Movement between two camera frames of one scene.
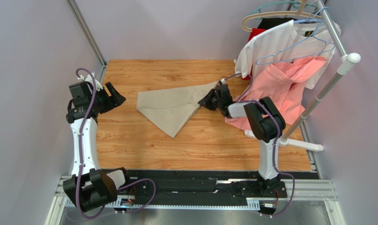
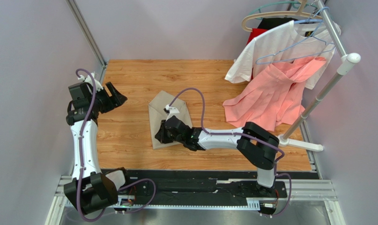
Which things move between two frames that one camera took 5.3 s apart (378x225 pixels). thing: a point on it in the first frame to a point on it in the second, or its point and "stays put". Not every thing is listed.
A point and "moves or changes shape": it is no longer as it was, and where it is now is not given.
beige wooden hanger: x=300 y=12 stays put
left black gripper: x=117 y=98 stays put
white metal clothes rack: x=347 y=59 stays put
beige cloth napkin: x=171 y=108 moves or changes shape
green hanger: x=259 y=10 stays put
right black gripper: x=212 y=99 to x=164 y=132
